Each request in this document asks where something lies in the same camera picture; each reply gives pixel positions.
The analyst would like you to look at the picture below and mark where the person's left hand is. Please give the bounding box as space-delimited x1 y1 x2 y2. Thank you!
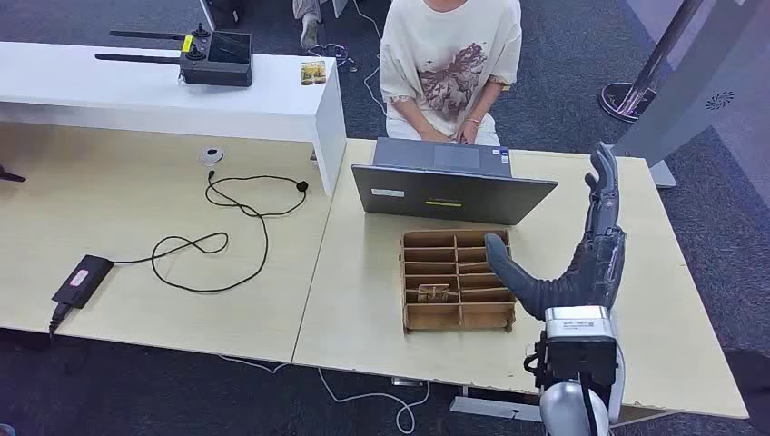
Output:
455 118 483 145

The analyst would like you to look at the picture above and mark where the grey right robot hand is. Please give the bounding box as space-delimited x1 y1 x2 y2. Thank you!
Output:
484 142 627 322

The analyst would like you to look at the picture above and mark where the autumn tree room key card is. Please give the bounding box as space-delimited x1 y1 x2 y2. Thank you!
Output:
416 283 452 304

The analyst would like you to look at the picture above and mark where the wooden card organizer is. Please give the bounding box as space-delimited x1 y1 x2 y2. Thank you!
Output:
399 228 518 335

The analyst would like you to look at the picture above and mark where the person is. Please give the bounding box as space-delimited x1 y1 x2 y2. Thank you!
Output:
379 0 523 147

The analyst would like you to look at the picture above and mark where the autumn tree picture card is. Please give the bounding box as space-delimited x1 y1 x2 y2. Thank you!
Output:
301 60 328 86

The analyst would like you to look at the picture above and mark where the person's foot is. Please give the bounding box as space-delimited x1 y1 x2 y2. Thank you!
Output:
292 0 323 51

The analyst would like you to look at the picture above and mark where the grey laptop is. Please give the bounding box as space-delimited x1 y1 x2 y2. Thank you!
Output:
350 136 559 227

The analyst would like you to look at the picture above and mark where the white desk foot plate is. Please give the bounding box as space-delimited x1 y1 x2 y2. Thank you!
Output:
449 393 546 422

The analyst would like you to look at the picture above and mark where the grey kiosk stand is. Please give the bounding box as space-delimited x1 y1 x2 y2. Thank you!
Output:
604 0 770 190

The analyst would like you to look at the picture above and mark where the black remote controller with antennas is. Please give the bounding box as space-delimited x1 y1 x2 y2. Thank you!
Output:
94 23 254 88

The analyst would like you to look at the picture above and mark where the black box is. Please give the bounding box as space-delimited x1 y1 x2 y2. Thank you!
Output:
201 0 248 30

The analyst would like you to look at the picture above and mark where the white desk riser shelf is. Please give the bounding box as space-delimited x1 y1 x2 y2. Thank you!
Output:
0 40 349 197

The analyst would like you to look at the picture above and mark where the black power adapter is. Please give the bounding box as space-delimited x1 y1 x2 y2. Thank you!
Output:
51 254 115 311

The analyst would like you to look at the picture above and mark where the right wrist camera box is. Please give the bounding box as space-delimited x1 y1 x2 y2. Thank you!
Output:
543 305 619 388

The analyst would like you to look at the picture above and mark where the white thin floor cable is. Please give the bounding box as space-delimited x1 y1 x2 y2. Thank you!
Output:
351 0 390 115

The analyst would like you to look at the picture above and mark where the tangled purple cable bundle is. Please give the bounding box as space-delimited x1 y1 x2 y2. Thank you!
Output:
306 42 359 74

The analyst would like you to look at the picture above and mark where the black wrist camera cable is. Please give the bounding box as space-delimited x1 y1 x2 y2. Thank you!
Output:
523 343 606 436

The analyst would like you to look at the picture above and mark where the metal stanchion post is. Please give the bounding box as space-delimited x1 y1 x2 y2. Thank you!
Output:
598 0 706 124

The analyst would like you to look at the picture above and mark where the thin black adapter cable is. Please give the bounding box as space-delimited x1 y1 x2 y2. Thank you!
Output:
111 171 310 295

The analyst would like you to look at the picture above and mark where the white looped floor cable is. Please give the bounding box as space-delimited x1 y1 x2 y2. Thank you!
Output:
217 354 432 434

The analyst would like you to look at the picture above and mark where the black power cord plug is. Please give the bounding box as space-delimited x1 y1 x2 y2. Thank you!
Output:
47 303 74 335

